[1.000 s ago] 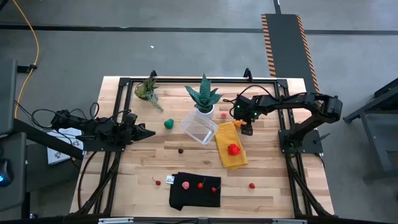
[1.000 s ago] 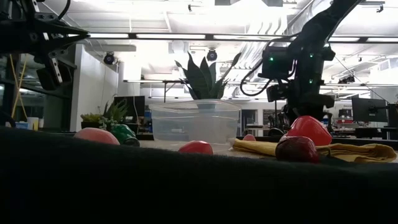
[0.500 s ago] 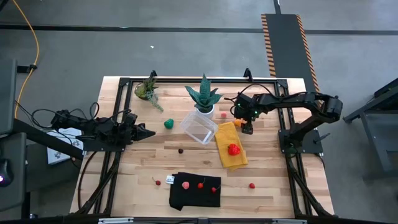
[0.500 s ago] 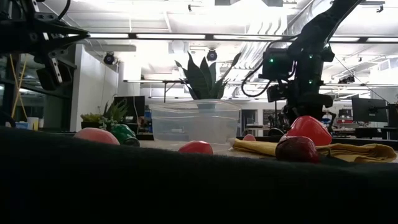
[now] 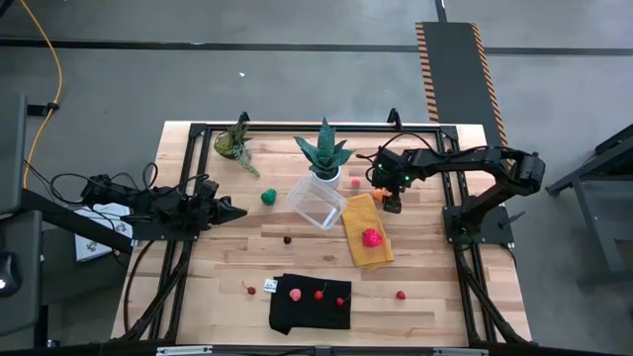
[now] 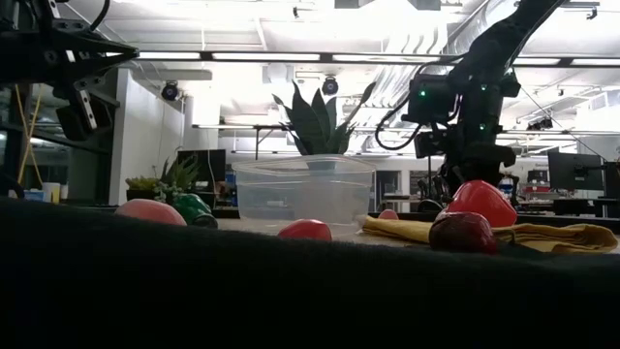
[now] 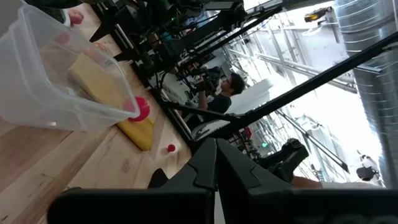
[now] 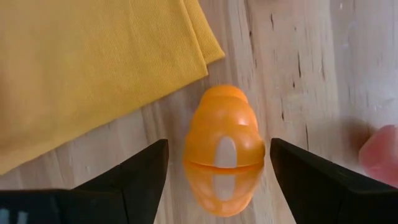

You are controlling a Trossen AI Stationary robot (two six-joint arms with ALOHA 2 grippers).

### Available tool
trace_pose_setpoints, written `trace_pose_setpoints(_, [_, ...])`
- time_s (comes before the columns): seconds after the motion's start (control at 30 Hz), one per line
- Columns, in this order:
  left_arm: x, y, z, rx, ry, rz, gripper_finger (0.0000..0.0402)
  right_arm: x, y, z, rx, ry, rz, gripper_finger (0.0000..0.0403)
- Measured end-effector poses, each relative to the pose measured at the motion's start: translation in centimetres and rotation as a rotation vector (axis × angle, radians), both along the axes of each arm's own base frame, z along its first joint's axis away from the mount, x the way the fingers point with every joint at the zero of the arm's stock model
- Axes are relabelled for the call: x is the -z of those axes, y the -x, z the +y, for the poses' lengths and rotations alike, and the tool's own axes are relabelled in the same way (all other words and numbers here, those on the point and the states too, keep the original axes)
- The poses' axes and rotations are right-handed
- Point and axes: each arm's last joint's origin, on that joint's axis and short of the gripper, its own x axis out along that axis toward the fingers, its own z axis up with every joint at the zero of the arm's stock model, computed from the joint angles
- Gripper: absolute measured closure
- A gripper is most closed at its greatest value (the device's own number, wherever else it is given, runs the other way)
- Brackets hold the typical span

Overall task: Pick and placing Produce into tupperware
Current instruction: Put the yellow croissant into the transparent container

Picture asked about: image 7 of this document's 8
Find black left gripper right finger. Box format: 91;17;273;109
216;138;398;224

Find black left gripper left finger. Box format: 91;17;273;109
47;138;218;224

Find red toy bell pepper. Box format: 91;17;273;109
123;96;151;123

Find orange toy fruit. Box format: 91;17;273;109
83;41;108;65

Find small pink toy fruit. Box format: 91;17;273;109
67;9;85;26
54;30;72;45

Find clear plastic tupperware container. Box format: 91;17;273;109
0;3;141;132

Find person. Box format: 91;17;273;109
257;138;386;190
186;72;246;131

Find yellow folded cloth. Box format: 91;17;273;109
67;55;155;152

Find yellow ceiling hoist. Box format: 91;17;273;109
303;6;333;23

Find black aluminium table frame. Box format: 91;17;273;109
111;6;398;153

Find silver ventilation duct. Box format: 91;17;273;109
334;0;398;189

